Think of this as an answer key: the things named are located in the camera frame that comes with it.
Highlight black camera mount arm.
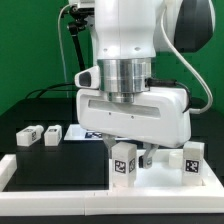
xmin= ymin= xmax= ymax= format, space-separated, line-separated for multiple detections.
xmin=67 ymin=6 xmax=87 ymax=71

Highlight black cables on table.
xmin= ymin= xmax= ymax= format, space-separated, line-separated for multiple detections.
xmin=24 ymin=79 xmax=81 ymax=100

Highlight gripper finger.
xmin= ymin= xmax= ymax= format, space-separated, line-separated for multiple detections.
xmin=139 ymin=143 xmax=158 ymax=168
xmin=102 ymin=133 xmax=116 ymax=157

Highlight white square table top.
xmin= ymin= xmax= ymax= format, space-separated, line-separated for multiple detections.
xmin=110 ymin=149 xmax=222 ymax=189

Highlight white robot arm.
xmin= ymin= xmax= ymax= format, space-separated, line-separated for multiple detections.
xmin=68 ymin=0 xmax=215 ymax=168

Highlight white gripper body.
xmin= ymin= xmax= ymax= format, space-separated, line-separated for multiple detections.
xmin=74 ymin=66 xmax=191 ymax=148

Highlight white U-shaped border fence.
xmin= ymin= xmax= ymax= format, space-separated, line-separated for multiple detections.
xmin=0 ymin=154 xmax=224 ymax=216

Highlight white hanging cable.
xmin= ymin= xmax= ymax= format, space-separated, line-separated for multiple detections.
xmin=57 ymin=4 xmax=72 ymax=99

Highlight white fiducial marker plate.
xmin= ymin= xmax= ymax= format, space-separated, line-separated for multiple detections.
xmin=64 ymin=124 xmax=128 ymax=141

